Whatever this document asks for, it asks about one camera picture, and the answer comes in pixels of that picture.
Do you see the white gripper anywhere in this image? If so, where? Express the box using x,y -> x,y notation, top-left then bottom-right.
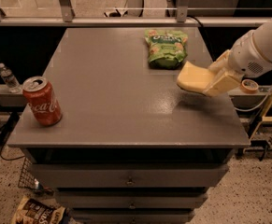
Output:
203,30 -> 272,97

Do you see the yellow sponge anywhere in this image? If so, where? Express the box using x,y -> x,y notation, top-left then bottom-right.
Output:
177,62 -> 215,93

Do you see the green rice chip bag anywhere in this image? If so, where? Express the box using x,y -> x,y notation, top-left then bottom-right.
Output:
145,29 -> 188,70

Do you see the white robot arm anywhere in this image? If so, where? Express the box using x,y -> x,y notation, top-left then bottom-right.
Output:
202,18 -> 272,96

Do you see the brown snack bag on floor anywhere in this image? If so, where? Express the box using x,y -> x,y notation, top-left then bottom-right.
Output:
10,196 -> 70,224

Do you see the roll of tape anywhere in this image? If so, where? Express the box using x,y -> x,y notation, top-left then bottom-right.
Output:
240,79 -> 259,93

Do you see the grey drawer cabinet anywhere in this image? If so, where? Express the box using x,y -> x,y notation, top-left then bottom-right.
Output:
8,28 -> 249,224

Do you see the red Coca-Cola can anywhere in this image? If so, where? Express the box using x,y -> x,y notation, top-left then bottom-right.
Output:
22,77 -> 62,126

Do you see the clear plastic water bottle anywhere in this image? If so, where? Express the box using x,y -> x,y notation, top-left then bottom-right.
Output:
0,63 -> 21,93

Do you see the yellow stand frame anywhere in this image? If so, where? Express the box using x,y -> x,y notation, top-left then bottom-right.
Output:
248,92 -> 272,140

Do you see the wire mesh basket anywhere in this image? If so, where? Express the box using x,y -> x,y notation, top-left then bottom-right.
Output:
18,158 -> 38,189

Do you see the metal railing frame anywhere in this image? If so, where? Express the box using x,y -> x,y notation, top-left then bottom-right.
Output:
0,0 -> 271,27

